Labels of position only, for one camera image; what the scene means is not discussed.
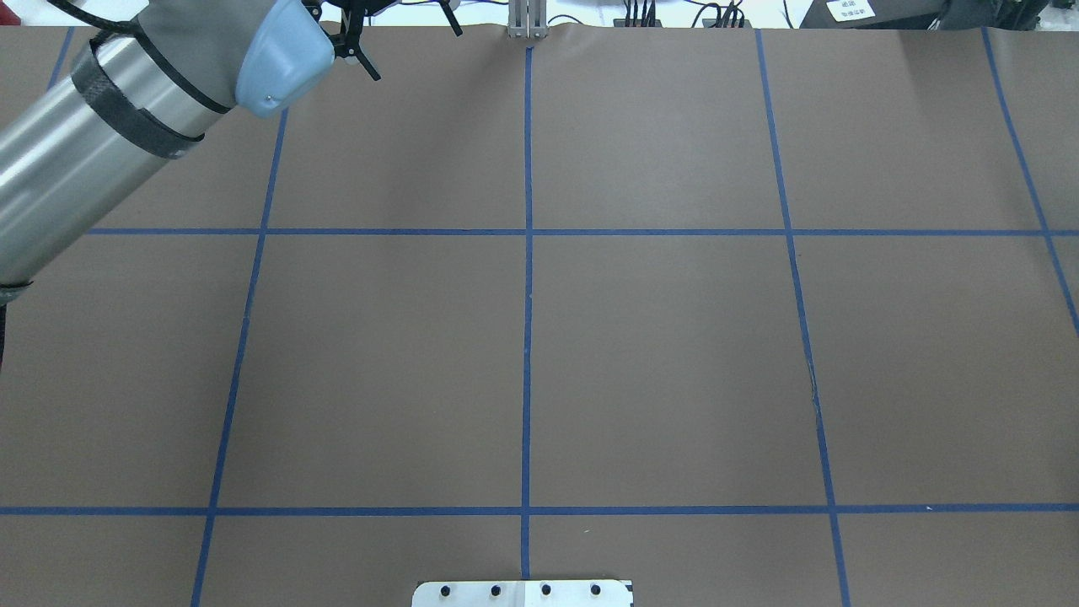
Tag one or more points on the white camera stand base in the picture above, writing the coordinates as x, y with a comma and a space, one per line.
550, 592

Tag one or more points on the aluminium frame post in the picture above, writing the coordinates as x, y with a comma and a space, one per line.
527, 19

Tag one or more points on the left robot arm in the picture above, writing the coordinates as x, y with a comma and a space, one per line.
143, 93

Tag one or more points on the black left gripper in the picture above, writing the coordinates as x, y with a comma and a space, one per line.
347, 42

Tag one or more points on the black label box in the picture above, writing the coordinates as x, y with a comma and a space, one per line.
922, 15

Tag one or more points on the orange black usb hub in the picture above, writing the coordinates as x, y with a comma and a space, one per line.
640, 14
721, 16

